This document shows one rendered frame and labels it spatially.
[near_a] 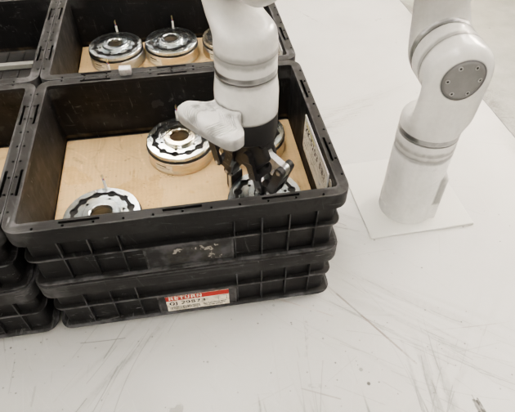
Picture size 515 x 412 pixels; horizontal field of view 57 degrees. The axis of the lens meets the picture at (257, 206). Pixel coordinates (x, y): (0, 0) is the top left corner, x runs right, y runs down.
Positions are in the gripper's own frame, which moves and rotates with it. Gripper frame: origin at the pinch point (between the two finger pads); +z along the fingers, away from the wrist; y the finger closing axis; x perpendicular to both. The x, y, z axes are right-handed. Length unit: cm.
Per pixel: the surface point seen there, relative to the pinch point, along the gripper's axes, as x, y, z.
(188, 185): 3.5, 8.8, 2.2
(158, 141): 1.9, 16.7, -1.0
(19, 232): 26.7, 9.5, -7.8
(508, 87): -196, 6, 85
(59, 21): -3.5, 47.5, -7.8
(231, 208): 8.9, -5.5, -7.6
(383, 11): -89, 28, 15
